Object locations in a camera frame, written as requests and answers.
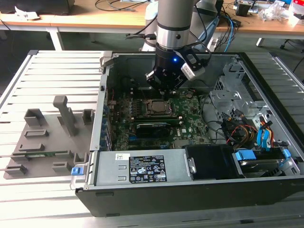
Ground CPU socket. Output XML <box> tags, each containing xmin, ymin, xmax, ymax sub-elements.
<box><xmin>144</xmin><ymin>97</ymin><xmax>176</xmax><ymax>117</ymax></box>

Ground large black box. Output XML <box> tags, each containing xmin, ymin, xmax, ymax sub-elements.
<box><xmin>0</xmin><ymin>0</ymin><xmax>72</xmax><ymax>15</ymax></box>

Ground crumpled white paper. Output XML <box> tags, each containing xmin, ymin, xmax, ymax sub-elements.
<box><xmin>14</xmin><ymin>6</ymin><xmax>40</xmax><ymax>21</ymax></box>

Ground blue flat wire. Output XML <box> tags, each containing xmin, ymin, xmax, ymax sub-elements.
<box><xmin>256</xmin><ymin>123</ymin><xmax>274</xmax><ymax>152</ymax></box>

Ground silver power supply with label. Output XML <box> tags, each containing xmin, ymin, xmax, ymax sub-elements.
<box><xmin>86</xmin><ymin>151</ymin><xmax>194</xmax><ymax>187</ymax></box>

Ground white power strip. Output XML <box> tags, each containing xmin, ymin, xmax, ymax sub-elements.
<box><xmin>205</xmin><ymin>38</ymin><xmax>219</xmax><ymax>52</ymax></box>

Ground blue cable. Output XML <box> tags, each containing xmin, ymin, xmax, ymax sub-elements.
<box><xmin>222</xmin><ymin>13</ymin><xmax>239</xmax><ymax>52</ymax></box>

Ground small black container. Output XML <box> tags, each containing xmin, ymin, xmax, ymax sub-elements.
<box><xmin>236</xmin><ymin>3</ymin><xmax>250</xmax><ymax>17</ymax></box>

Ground grey parts rack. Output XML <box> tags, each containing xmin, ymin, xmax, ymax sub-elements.
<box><xmin>2</xmin><ymin>95</ymin><xmax>95</xmax><ymax>181</ymax></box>

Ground clear plastic bags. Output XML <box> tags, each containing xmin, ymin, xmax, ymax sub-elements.
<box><xmin>258</xmin><ymin>2</ymin><xmax>292</xmax><ymax>22</ymax></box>

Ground green RAM stick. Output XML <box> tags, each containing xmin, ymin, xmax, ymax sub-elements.
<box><xmin>11</xmin><ymin>151</ymin><xmax>69</xmax><ymax>159</ymax></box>

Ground wooden desk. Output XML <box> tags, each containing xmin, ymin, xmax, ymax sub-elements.
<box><xmin>46</xmin><ymin>0</ymin><xmax>304</xmax><ymax>52</ymax></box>
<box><xmin>0</xmin><ymin>11</ymin><xmax>57</xmax><ymax>31</ymax></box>

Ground white and red box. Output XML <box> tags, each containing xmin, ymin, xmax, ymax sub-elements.
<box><xmin>288</xmin><ymin>0</ymin><xmax>304</xmax><ymax>27</ymax></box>

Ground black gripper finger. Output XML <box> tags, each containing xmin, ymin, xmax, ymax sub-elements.
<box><xmin>145</xmin><ymin>71</ymin><xmax>168</xmax><ymax>98</ymax></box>
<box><xmin>168</xmin><ymin>75</ymin><xmax>186</xmax><ymax>98</ymax></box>

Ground metal socket cover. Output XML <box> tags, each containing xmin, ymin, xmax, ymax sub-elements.
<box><xmin>146</xmin><ymin>98</ymin><xmax>175</xmax><ymax>116</ymax></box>

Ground silver metal drive cage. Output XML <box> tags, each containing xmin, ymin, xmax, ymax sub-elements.
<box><xmin>209</xmin><ymin>57</ymin><xmax>274</xmax><ymax>124</ymax></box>

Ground green motherboard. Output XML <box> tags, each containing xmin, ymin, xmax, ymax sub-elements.
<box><xmin>105</xmin><ymin>88</ymin><xmax>214</xmax><ymax>152</ymax></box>

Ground black chair base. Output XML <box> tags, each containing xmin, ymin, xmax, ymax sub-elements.
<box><xmin>279</xmin><ymin>38</ymin><xmax>304</xmax><ymax>52</ymax></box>

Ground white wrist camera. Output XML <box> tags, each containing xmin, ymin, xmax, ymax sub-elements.
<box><xmin>180</xmin><ymin>53</ymin><xmax>206</xmax><ymax>82</ymax></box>

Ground red yellow black wire bundle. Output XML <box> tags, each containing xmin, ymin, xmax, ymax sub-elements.
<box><xmin>223</xmin><ymin>123</ymin><xmax>259</xmax><ymax>146</ymax></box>

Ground hard disk in blue carrier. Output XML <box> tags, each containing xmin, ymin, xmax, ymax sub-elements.
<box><xmin>232</xmin><ymin>148</ymin><xmax>293</xmax><ymax>179</ymax></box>

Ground black graphics card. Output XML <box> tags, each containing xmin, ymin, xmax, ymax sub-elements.
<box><xmin>135</xmin><ymin>121</ymin><xmax>171</xmax><ymax>139</ymax></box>

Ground black PC case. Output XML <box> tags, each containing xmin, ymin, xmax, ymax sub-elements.
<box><xmin>75</xmin><ymin>51</ymin><xmax>304</xmax><ymax>218</ymax></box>

